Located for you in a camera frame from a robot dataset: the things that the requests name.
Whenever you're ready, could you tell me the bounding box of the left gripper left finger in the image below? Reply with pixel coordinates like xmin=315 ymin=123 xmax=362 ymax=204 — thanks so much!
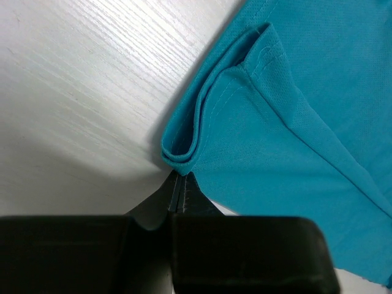
xmin=1 ymin=172 xmax=181 ymax=293

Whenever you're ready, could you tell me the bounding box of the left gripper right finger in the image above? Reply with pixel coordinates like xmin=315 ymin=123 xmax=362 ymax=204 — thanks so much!
xmin=168 ymin=173 xmax=341 ymax=293

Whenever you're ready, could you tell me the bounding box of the blue t shirt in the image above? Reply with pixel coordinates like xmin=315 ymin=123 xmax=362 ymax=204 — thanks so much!
xmin=161 ymin=1 xmax=391 ymax=287

